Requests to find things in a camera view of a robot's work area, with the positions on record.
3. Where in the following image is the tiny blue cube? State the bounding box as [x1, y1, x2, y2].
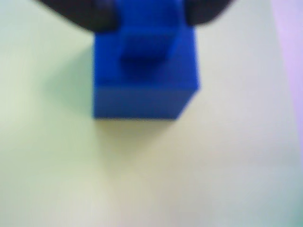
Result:
[115, 0, 186, 71]

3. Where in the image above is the green paper square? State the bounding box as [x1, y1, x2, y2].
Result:
[0, 0, 299, 227]

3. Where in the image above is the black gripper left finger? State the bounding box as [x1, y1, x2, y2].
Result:
[33, 0, 118, 33]

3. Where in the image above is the small blue cube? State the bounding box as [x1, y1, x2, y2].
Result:
[92, 25, 201, 121]

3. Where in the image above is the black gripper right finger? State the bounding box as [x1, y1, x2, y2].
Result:
[184, 0, 235, 26]

